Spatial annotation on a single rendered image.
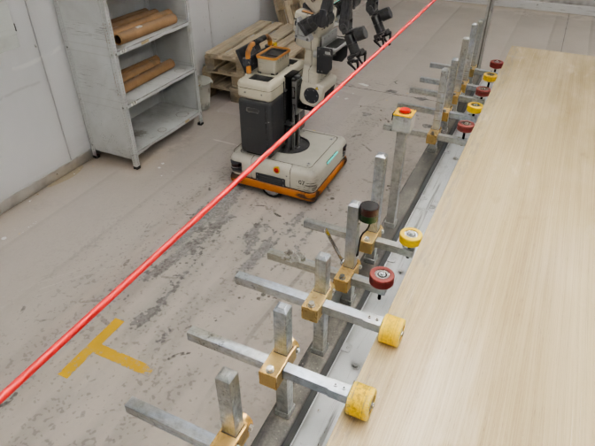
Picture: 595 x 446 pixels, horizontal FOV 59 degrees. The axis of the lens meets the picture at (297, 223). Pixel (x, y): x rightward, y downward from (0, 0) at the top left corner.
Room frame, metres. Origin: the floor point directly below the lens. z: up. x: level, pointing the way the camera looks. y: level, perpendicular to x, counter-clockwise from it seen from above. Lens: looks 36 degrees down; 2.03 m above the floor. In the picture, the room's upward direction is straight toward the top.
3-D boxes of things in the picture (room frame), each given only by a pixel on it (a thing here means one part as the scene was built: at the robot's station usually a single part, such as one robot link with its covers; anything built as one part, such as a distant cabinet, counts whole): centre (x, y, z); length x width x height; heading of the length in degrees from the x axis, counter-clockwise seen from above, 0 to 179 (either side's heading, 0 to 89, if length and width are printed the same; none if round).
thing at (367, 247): (1.56, -0.28, 0.83); 0.14 x 0.06 x 0.05; 154
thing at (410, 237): (1.48, -0.40, 0.85); 0.08 x 0.08 x 0.11
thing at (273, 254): (1.35, -0.09, 0.84); 0.43 x 0.03 x 0.04; 64
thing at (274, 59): (3.41, 0.16, 0.87); 0.23 x 0.15 x 0.11; 154
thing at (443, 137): (2.46, -0.66, 0.81); 0.43 x 0.03 x 0.04; 64
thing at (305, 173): (3.36, 0.05, 0.16); 0.67 x 0.64 x 0.25; 64
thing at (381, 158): (1.58, -0.29, 0.93); 0.04 x 0.04 x 0.48; 64
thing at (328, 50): (3.24, -0.21, 0.99); 0.28 x 0.16 x 0.22; 154
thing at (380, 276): (1.26, -0.27, 0.85); 0.08 x 0.08 x 0.11
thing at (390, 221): (1.81, -0.40, 0.93); 0.05 x 0.05 x 0.45; 64
